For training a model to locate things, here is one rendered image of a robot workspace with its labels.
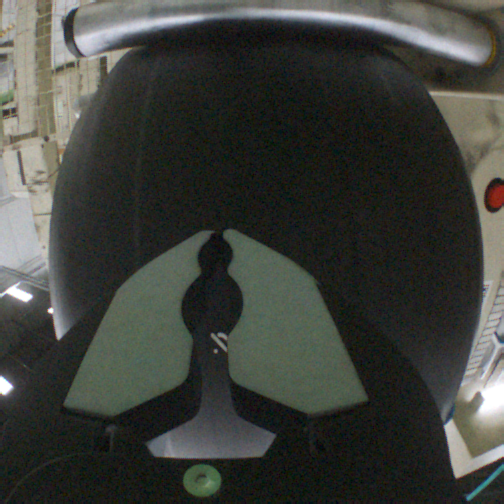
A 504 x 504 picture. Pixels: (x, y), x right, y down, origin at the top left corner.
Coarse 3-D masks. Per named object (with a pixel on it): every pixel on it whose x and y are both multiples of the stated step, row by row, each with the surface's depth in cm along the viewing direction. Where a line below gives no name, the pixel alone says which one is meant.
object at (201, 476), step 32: (128, 448) 5; (288, 448) 5; (32, 480) 3; (64, 480) 4; (96, 480) 4; (128, 480) 4; (160, 480) 4; (192, 480) 4; (224, 480) 4; (256, 480) 4; (288, 480) 4; (320, 480) 4; (352, 480) 4; (384, 480) 4
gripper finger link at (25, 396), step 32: (96, 320) 8; (64, 352) 7; (32, 384) 6; (64, 384) 6; (32, 416) 5; (64, 416) 5; (0, 448) 4; (32, 448) 4; (64, 448) 5; (96, 448) 5; (0, 480) 4
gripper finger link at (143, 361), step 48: (192, 240) 11; (144, 288) 9; (192, 288) 9; (96, 336) 7; (144, 336) 7; (192, 336) 7; (96, 384) 6; (144, 384) 6; (192, 384) 7; (144, 432) 6
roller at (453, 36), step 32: (128, 0) 16; (160, 0) 16; (192, 0) 16; (224, 0) 16; (256, 0) 17; (288, 0) 17; (320, 0) 17; (352, 0) 17; (384, 0) 17; (64, 32) 16; (96, 32) 17; (128, 32) 17; (160, 32) 18; (192, 32) 18; (224, 32) 19; (256, 32) 19; (288, 32) 19; (320, 32) 19; (352, 32) 18; (384, 32) 18; (416, 32) 18; (448, 32) 17; (480, 32) 17; (480, 64) 19
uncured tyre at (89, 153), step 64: (128, 64) 18; (192, 64) 17; (256, 64) 17; (320, 64) 17; (384, 64) 18; (128, 128) 15; (192, 128) 15; (256, 128) 15; (320, 128) 15; (384, 128) 15; (448, 128) 17; (64, 192) 16; (128, 192) 14; (192, 192) 14; (256, 192) 14; (320, 192) 14; (384, 192) 14; (448, 192) 15; (64, 256) 15; (128, 256) 14; (320, 256) 14; (384, 256) 14; (448, 256) 14; (64, 320) 16; (384, 320) 14; (448, 320) 14; (448, 384) 15; (192, 448) 15; (256, 448) 15
